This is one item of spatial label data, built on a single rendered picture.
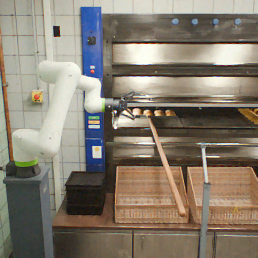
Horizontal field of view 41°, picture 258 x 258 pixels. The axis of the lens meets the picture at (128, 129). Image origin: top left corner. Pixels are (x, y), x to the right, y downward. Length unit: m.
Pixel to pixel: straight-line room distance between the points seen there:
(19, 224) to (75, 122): 1.17
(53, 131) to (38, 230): 0.59
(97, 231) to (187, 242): 0.67
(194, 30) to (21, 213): 1.84
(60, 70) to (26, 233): 0.92
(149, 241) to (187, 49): 1.51
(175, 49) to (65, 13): 0.91
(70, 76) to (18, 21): 1.21
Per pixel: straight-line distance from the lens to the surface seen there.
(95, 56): 2.79
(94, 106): 2.26
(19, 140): 1.88
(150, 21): 2.81
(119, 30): 2.81
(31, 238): 2.09
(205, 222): 2.59
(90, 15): 2.79
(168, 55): 2.80
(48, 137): 1.78
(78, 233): 2.70
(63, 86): 1.83
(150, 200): 2.98
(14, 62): 2.98
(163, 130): 2.91
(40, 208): 1.98
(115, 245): 2.72
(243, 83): 2.95
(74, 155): 3.02
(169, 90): 2.83
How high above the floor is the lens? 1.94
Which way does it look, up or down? 15 degrees down
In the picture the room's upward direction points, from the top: straight up
